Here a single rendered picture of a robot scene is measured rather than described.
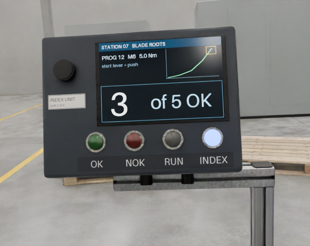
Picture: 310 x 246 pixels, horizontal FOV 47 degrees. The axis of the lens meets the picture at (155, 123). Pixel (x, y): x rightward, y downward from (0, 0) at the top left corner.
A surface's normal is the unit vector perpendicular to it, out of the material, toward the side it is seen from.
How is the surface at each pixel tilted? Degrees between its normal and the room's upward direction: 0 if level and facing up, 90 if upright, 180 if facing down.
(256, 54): 90
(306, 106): 90
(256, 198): 90
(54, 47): 75
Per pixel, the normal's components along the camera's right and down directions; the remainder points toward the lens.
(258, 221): -0.07, 0.19
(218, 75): -0.07, -0.07
